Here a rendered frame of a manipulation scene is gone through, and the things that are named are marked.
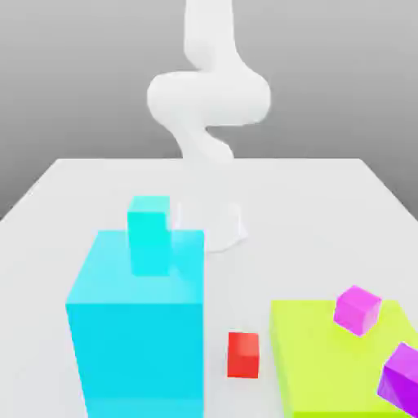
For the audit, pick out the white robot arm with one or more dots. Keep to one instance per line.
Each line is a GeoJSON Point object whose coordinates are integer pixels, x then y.
{"type": "Point", "coordinates": [209, 98]}

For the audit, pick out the small cyan cube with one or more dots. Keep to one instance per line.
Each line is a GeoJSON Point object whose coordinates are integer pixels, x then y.
{"type": "Point", "coordinates": [148, 241]}

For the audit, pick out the small red cube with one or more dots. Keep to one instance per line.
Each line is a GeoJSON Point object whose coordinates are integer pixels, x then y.
{"type": "Point", "coordinates": [243, 357]}

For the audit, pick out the small pink cube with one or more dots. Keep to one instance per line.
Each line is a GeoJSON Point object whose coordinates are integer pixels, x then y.
{"type": "Point", "coordinates": [356, 310]}

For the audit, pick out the small purple cube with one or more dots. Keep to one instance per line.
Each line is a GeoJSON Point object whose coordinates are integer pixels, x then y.
{"type": "Point", "coordinates": [403, 375]}

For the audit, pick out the large cyan box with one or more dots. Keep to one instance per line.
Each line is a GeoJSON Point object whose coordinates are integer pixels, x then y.
{"type": "Point", "coordinates": [137, 343]}

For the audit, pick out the large yellow-green box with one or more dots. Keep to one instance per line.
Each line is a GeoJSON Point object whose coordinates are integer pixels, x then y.
{"type": "Point", "coordinates": [320, 359]}

